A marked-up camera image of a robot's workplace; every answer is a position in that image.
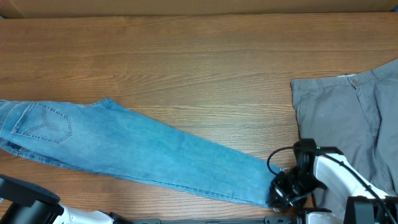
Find light blue denim jeans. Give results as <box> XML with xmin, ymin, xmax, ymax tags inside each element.
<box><xmin>1</xmin><ymin>98</ymin><xmax>277</xmax><ymax>207</ymax></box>

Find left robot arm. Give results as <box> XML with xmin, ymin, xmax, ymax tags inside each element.
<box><xmin>1</xmin><ymin>175</ymin><xmax>133</xmax><ymax>224</ymax></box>

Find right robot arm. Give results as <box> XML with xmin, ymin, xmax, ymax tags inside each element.
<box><xmin>268</xmin><ymin>139</ymin><xmax>397</xmax><ymax>224</ymax></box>

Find grey trousers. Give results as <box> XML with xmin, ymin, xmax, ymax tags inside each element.
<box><xmin>291</xmin><ymin>60</ymin><xmax>397</xmax><ymax>196</ymax></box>

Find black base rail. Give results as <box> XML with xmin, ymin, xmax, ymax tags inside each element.
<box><xmin>131</xmin><ymin>215</ymin><xmax>295</xmax><ymax>224</ymax></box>

